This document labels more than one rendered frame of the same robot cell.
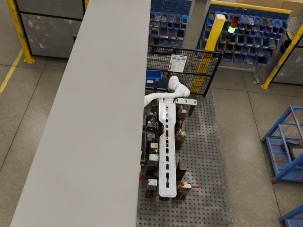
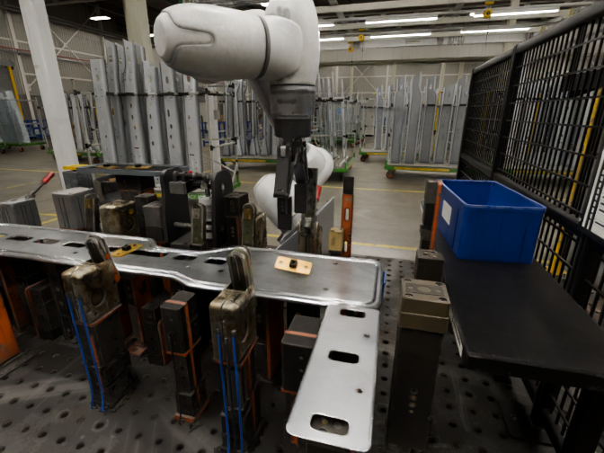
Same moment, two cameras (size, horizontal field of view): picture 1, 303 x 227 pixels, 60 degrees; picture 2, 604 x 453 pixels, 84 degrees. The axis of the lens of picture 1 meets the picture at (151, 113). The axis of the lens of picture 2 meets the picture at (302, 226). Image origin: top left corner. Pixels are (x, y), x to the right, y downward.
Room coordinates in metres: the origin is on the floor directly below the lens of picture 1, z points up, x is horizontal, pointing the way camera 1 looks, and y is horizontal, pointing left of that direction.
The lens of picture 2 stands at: (2.49, -0.84, 1.35)
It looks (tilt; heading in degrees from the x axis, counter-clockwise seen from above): 19 degrees down; 112
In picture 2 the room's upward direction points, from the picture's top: straight up
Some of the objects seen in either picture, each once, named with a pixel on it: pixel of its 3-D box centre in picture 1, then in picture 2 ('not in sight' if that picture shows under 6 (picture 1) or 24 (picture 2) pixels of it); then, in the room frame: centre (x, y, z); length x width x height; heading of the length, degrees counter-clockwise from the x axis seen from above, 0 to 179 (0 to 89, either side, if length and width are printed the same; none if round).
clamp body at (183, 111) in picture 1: (180, 119); (236, 371); (2.17, -0.39, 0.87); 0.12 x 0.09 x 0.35; 97
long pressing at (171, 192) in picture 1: (167, 139); (119, 252); (1.72, -0.25, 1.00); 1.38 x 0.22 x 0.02; 7
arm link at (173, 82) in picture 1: (174, 83); (286, 40); (2.20, -0.19, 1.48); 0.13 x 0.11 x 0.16; 54
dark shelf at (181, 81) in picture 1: (152, 82); (476, 250); (2.61, 0.07, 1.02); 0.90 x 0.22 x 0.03; 97
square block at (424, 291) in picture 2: not in sight; (413, 372); (2.49, -0.28, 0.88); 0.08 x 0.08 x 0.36; 7
